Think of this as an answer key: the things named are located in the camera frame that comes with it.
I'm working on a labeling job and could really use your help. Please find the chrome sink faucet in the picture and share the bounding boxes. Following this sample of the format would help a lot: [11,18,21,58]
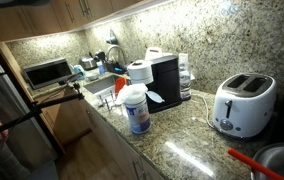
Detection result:
[106,45,126,65]

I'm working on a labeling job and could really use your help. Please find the white wipes canister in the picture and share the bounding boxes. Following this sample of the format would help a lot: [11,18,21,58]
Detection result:
[115,83,164,134]

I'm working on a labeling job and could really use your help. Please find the steel pan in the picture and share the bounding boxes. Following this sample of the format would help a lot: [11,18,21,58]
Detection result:
[253,143,284,177]

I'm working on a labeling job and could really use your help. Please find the red handle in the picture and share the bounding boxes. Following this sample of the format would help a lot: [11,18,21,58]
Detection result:
[227,148,284,180]

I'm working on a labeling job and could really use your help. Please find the steel kitchen sink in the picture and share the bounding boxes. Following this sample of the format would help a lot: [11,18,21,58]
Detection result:
[84,75,119,96]

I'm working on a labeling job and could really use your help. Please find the white coffee machine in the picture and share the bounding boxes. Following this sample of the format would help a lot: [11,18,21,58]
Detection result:
[127,55,182,113]

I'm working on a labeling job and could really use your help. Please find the white toaster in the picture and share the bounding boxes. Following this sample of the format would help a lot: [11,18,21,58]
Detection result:
[212,73,277,139]

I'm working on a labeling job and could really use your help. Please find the black camera tripod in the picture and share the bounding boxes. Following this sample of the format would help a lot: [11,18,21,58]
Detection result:
[0,83,84,133]

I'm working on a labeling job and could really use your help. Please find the pink white cutting board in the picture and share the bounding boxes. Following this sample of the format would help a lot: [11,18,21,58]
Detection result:
[145,47,163,61]

